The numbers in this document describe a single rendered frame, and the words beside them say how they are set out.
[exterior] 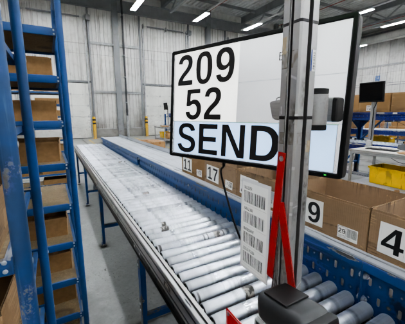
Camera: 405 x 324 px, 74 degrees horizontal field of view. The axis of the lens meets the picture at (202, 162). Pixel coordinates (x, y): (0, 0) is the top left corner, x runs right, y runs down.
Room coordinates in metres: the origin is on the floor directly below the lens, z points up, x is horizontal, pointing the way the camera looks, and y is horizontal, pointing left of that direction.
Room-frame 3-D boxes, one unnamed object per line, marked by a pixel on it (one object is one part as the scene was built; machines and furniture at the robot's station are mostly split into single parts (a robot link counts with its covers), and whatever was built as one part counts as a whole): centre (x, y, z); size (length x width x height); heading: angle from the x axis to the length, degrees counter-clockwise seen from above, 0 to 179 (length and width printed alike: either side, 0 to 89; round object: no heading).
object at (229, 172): (1.81, -0.24, 0.96); 0.39 x 0.29 x 0.17; 29
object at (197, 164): (2.15, -0.05, 0.96); 0.39 x 0.29 x 0.17; 30
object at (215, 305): (0.91, -0.21, 0.72); 0.52 x 0.05 x 0.05; 119
